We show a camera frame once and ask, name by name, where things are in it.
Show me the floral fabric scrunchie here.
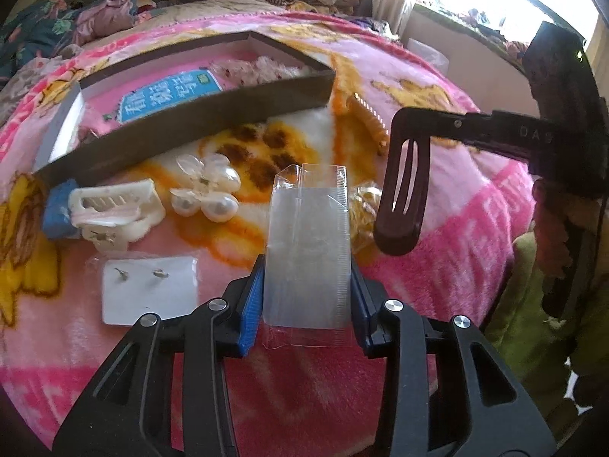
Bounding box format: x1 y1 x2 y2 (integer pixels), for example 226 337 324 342
209 54 315 91

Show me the clear bag of yellow bangles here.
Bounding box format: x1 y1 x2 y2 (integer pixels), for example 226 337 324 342
349 185 384 253

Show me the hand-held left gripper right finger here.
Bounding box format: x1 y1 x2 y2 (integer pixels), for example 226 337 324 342
349 259 557 457

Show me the clear plastic packet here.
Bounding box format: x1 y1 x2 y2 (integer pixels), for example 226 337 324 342
264 163 353 349

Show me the pink crumpled garment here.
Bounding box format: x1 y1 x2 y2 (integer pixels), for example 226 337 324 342
76 0 158 43

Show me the orange hair comb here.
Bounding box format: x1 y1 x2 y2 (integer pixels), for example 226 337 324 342
349 95 391 153

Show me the dark floral quilt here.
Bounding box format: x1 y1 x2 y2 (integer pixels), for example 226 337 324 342
0 0 81 77

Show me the white earring card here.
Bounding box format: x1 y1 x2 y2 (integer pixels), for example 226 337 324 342
101 254 199 327

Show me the pearl hair claw clip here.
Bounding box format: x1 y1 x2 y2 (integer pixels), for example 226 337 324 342
170 153 241 217

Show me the person's right hand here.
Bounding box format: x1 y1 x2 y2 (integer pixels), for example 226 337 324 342
535 185 572 277

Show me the pink packet with blue label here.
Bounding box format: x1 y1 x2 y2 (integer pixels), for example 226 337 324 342
78 64 239 139

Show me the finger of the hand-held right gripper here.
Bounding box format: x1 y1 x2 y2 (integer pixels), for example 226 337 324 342
394 107 512 149

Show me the lilac floral quilt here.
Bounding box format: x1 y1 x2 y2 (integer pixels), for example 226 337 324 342
0 52 67 120

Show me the shallow brown cardboard box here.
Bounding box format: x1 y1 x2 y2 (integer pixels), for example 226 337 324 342
33 30 336 189

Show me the small blue hair accessory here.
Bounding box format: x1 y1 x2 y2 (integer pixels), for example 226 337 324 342
42 178 79 240

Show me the pink printed blanket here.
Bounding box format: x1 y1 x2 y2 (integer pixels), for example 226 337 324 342
0 2 538 457

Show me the white hair claw clip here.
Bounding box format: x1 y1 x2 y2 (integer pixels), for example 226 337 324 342
69 178 165 253

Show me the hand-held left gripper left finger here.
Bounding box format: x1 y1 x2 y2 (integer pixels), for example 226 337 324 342
52 253 267 457

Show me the person's right forearm green sleeve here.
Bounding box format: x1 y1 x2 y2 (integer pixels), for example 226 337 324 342
485 233 600 434

